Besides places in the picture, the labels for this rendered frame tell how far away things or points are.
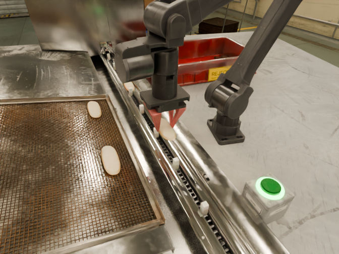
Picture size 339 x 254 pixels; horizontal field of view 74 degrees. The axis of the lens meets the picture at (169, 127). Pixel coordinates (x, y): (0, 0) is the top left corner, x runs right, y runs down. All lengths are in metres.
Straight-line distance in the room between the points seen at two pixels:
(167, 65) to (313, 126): 0.59
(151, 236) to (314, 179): 0.45
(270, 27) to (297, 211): 0.44
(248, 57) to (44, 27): 0.93
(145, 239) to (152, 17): 0.39
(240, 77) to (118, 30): 0.81
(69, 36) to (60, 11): 0.11
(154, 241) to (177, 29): 0.37
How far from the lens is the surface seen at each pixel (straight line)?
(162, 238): 0.43
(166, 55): 0.45
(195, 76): 1.01
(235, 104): 0.62
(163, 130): 0.55
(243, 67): 0.64
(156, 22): 0.43
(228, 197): 0.52
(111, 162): 0.52
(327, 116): 0.98
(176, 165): 0.57
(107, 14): 1.26
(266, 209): 0.50
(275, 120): 0.86
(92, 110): 0.71
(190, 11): 0.45
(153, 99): 0.50
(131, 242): 0.42
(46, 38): 1.26
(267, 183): 0.51
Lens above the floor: 1.28
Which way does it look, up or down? 37 degrees down
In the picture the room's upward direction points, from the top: straight up
